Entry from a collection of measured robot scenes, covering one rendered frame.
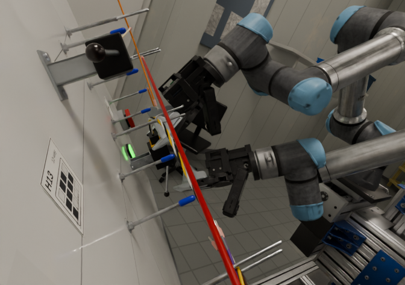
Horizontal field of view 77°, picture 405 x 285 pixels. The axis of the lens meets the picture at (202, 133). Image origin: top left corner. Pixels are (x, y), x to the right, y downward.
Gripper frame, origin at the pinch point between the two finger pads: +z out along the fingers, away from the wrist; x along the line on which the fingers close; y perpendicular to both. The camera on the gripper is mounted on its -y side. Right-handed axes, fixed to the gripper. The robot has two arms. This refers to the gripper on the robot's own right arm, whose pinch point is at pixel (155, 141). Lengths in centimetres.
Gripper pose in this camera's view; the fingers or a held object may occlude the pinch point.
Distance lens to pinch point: 58.6
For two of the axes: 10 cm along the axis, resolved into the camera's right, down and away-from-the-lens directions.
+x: 3.2, 3.4, -8.8
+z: -7.1, 7.0, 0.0
